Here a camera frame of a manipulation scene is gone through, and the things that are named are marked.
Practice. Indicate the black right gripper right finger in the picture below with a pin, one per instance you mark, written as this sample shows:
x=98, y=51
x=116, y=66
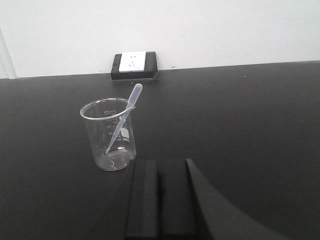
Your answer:
x=177, y=217

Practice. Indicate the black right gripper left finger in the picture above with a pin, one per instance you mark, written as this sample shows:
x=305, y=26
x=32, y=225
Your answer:
x=143, y=212

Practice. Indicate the clear glass beaker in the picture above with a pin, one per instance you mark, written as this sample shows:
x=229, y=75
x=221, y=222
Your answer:
x=101, y=118

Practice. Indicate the clear plastic pipette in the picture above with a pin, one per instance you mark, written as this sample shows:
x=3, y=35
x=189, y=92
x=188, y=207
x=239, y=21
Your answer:
x=130, y=106

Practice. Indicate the white wall power socket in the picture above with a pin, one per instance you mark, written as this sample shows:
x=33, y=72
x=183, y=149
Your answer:
x=134, y=65

